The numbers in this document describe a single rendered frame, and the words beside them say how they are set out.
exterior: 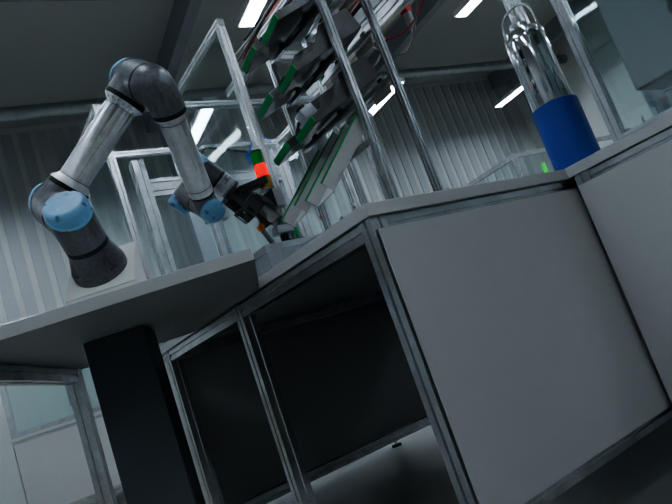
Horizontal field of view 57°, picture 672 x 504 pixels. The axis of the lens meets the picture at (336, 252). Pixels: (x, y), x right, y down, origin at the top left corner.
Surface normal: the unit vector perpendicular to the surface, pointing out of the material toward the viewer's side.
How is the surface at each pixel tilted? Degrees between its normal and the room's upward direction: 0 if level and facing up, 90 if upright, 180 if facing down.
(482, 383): 90
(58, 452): 90
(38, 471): 90
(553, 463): 90
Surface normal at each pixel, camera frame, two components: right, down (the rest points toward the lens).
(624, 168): -0.79, 0.18
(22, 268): 0.41, -0.30
